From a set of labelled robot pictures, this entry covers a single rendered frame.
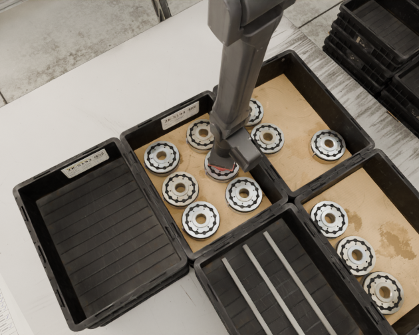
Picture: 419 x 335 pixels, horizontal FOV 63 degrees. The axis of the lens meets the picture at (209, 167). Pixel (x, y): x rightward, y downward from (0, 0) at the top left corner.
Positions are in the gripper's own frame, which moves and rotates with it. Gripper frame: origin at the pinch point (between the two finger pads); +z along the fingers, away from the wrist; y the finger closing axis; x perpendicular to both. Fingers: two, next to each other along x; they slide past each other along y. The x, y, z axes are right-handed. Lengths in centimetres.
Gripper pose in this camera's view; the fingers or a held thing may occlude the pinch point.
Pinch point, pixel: (222, 161)
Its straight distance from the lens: 98.3
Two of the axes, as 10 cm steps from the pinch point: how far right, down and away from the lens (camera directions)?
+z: -0.4, 3.6, 9.3
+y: 2.5, -9.0, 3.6
